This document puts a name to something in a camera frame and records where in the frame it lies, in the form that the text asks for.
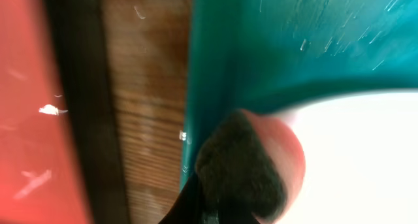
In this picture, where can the light blue plate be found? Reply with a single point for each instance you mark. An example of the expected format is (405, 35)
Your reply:
(361, 159)

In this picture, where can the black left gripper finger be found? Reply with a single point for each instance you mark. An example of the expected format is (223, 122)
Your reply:
(190, 207)

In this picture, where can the black tray with red liquid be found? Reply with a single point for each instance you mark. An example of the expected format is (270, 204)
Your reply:
(60, 158)

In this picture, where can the teal plastic tray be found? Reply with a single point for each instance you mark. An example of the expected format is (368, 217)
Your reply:
(264, 55)

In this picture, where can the green and pink sponge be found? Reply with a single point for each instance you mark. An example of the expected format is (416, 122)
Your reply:
(251, 168)

